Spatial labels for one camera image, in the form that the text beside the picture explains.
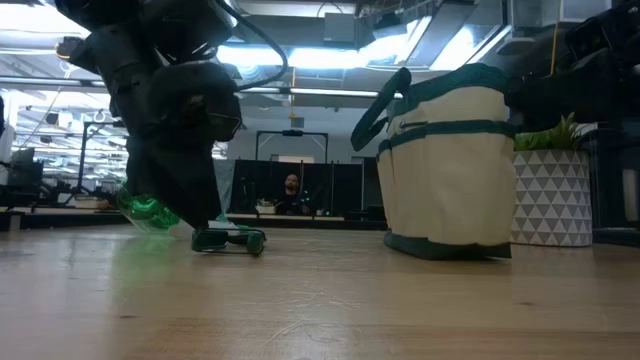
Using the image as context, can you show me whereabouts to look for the green-handled pruning shears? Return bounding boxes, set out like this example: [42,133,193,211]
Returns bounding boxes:
[190,225,268,257]

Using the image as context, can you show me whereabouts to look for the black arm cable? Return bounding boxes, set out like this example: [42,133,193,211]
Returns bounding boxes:
[213,0,291,92]

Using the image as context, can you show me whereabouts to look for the tall black frame stand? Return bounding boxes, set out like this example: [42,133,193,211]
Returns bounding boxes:
[76,120,131,197]

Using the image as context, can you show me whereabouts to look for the hanging yellow cable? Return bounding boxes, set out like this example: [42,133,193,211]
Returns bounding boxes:
[548,0,564,77]

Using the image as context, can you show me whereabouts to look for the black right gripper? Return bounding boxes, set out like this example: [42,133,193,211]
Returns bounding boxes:
[505,43,640,133]

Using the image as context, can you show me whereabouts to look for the beige and green gardening bag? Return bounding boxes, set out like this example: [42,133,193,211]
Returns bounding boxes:
[348,62,517,262]

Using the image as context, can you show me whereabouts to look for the gray ceiling box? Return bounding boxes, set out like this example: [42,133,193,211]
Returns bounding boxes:
[322,11,358,44]

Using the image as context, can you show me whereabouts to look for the pale storage box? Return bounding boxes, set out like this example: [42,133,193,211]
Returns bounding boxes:
[73,194,109,210]

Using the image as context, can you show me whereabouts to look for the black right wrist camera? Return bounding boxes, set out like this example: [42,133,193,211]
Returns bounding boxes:
[564,13,629,54]

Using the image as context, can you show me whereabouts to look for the white triangle-patterned planter pot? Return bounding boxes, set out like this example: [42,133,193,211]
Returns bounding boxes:
[510,148,594,248]

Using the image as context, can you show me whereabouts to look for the gray hanging curtain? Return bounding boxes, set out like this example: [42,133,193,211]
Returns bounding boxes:
[213,158,236,214]

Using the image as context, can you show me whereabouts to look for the black ceiling cable reel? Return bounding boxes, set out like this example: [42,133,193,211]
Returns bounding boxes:
[53,35,89,62]

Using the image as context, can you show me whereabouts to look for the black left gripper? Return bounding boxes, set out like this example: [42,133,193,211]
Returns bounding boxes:
[109,60,245,231]

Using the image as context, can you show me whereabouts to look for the green succulent plant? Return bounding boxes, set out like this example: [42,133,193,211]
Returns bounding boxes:
[513,112,601,153]

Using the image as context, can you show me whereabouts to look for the black arm base stand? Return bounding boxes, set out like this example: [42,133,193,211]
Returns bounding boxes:
[582,124,640,246]

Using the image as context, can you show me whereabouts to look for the silver rectangular ceiling duct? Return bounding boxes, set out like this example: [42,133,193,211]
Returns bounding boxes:
[399,0,514,71]

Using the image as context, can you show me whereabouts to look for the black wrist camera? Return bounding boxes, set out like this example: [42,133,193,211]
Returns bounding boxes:
[139,0,237,64]
[564,13,629,54]

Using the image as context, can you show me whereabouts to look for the translucent green spray bottle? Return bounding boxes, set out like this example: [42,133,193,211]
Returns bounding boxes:
[115,184,182,233]

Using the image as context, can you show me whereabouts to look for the black partition panels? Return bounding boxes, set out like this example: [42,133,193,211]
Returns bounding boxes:
[227,157,389,217]

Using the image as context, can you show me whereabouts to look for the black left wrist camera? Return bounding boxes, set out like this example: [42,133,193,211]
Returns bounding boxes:
[139,0,237,64]

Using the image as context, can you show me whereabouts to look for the person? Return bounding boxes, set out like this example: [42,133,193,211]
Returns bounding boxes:
[276,172,312,216]

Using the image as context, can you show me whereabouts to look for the black overhead light bar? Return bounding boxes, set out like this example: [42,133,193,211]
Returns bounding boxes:
[0,75,404,101]

